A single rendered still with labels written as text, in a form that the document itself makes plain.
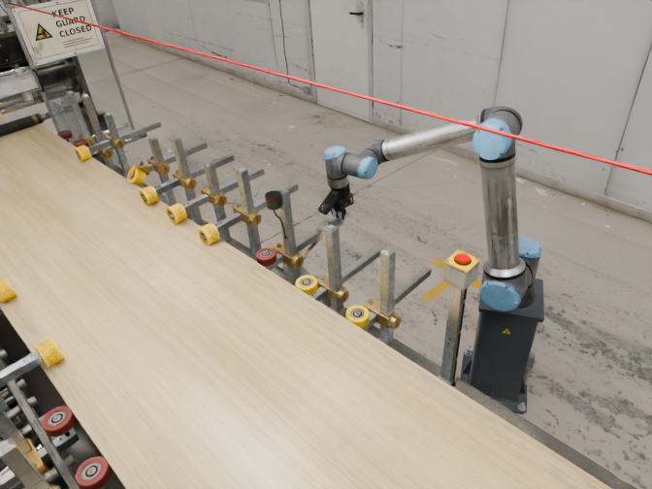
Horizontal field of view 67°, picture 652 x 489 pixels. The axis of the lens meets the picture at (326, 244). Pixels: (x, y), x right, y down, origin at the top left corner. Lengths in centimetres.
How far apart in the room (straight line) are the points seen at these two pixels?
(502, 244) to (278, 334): 85
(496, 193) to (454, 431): 79
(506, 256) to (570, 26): 237
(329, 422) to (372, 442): 13
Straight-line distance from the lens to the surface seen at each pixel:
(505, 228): 182
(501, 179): 173
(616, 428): 272
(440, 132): 191
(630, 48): 384
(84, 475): 151
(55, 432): 165
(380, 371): 151
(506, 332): 227
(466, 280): 138
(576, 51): 397
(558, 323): 308
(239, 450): 141
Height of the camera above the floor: 208
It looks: 36 degrees down
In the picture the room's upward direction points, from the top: 5 degrees counter-clockwise
